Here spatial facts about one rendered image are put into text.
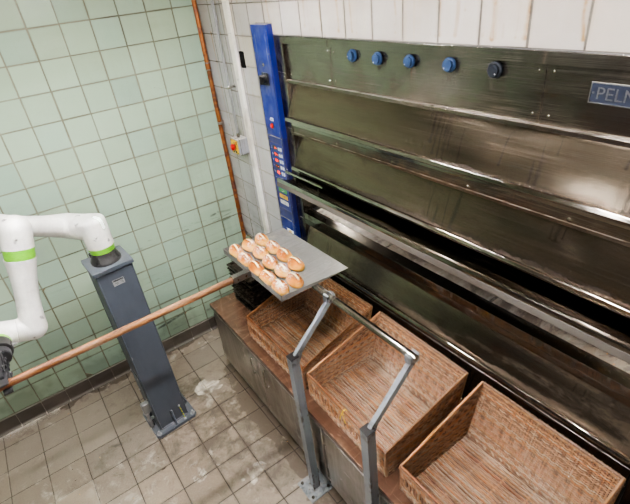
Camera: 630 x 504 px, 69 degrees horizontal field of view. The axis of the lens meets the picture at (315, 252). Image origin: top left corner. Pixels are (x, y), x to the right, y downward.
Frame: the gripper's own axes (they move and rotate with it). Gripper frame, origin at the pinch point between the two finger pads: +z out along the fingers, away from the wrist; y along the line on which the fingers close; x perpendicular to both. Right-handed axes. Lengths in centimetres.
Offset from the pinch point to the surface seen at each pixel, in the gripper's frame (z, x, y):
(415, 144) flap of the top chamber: 52, -154, -56
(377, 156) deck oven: 29, -156, -46
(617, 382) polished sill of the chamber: 135, -155, 1
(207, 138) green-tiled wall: -124, -143, -26
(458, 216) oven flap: 72, -155, -33
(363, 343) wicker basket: 31, -140, 48
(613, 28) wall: 111, -155, -96
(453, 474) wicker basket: 101, -126, 60
